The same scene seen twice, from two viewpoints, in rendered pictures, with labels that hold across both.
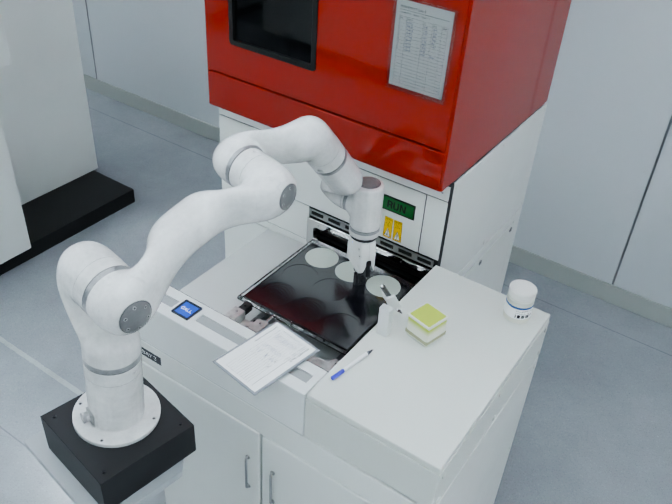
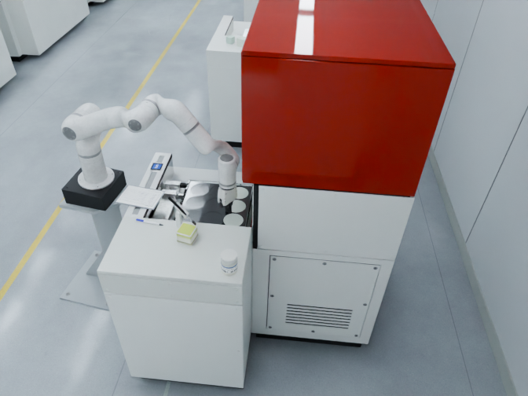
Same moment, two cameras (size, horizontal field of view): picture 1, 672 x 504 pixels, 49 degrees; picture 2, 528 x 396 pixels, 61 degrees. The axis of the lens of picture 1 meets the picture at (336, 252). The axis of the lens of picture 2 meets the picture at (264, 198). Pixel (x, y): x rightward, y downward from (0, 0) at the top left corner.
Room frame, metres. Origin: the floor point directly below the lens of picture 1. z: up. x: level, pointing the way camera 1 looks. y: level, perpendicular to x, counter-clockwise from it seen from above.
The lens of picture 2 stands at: (1.01, -1.65, 2.43)
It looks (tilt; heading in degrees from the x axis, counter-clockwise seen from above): 40 degrees down; 62
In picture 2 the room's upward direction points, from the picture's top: 2 degrees clockwise
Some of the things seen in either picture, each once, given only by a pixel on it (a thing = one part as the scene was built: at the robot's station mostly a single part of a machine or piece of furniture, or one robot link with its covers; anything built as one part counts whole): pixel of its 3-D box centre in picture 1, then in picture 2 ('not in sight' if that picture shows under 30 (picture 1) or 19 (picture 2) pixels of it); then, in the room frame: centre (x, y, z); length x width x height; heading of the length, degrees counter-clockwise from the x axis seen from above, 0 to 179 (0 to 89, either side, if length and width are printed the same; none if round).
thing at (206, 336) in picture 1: (227, 353); (151, 192); (1.34, 0.26, 0.89); 0.55 x 0.09 x 0.14; 58
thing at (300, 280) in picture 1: (330, 290); (215, 204); (1.61, 0.01, 0.90); 0.34 x 0.34 x 0.01; 58
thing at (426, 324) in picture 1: (426, 324); (187, 234); (1.37, -0.24, 1.00); 0.07 x 0.07 x 0.07; 44
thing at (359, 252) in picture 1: (362, 247); (227, 192); (1.64, -0.07, 1.03); 0.10 x 0.07 x 0.11; 22
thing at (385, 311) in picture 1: (389, 309); (181, 215); (1.38, -0.14, 1.03); 0.06 x 0.04 x 0.13; 148
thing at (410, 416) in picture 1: (434, 371); (180, 258); (1.32, -0.27, 0.89); 0.62 x 0.35 x 0.14; 148
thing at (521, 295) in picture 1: (519, 301); (229, 262); (1.47, -0.48, 1.01); 0.07 x 0.07 x 0.10
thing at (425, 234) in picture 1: (323, 197); (262, 166); (1.90, 0.05, 1.02); 0.82 x 0.03 x 0.40; 58
